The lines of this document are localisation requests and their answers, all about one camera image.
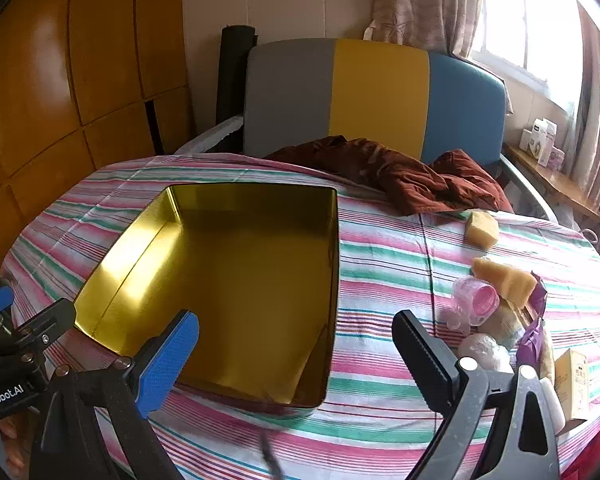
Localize striped pink curtain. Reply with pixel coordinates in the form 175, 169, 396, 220
564, 0, 600, 203

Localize black rolled mat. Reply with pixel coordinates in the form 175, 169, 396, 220
216, 25, 257, 134

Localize grey yellow blue headboard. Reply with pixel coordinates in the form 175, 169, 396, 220
242, 37, 512, 167

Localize striped bedsheet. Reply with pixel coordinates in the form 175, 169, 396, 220
0, 152, 600, 480

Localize wooden wardrobe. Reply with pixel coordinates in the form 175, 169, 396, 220
0, 0, 197, 281

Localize small yellow sponge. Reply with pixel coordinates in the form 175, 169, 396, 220
464, 210, 500, 250

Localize red cloth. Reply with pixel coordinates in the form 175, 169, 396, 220
562, 425, 600, 480

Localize white ball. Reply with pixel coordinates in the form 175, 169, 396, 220
457, 332, 514, 374

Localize window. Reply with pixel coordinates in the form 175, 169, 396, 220
472, 0, 583, 111

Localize white bed frame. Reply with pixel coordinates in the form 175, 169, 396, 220
174, 114, 244, 156

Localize cream printed box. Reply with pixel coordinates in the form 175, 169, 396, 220
553, 348, 591, 424

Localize patterned beige curtain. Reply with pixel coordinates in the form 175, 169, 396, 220
364, 0, 484, 59

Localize gold tin box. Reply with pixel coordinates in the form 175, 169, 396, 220
73, 183, 341, 409

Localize person's left hand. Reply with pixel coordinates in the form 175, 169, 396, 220
0, 412, 31, 466

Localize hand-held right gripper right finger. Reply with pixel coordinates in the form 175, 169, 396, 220
391, 309, 562, 480

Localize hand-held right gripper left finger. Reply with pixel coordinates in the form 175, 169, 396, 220
27, 309, 201, 480

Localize brown garment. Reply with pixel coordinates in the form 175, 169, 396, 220
265, 135, 515, 216

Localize tall white box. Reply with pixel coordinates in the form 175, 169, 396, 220
532, 117, 559, 168

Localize grey bed rail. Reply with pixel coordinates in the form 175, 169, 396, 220
499, 154, 562, 222

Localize large yellow sponge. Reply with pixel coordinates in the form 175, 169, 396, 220
472, 256, 538, 309

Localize purple packet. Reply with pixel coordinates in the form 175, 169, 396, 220
515, 272, 556, 377

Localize cream fabric pouch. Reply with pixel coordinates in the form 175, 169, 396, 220
480, 303, 526, 351

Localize wooden side desk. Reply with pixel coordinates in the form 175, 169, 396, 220
502, 142, 600, 222

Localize pink plastic cup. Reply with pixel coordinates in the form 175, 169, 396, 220
442, 276, 501, 334

